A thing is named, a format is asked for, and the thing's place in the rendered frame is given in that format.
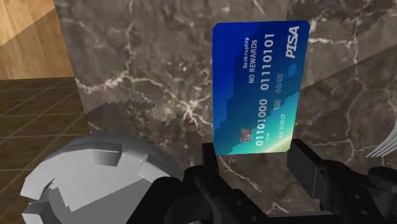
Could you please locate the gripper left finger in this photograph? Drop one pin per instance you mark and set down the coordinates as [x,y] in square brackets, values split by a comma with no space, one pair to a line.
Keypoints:
[198,198]

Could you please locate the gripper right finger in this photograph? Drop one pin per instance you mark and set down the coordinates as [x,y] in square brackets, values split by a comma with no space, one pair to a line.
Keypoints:
[350,192]

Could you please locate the silver fork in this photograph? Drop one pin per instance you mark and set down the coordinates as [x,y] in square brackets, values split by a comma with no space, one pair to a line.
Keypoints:
[386,145]

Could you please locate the grey round faceted object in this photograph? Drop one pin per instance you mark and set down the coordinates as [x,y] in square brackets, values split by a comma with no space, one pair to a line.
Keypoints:
[93,183]

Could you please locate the blue bank card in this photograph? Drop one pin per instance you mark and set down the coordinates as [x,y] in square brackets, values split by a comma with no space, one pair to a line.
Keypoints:
[260,90]

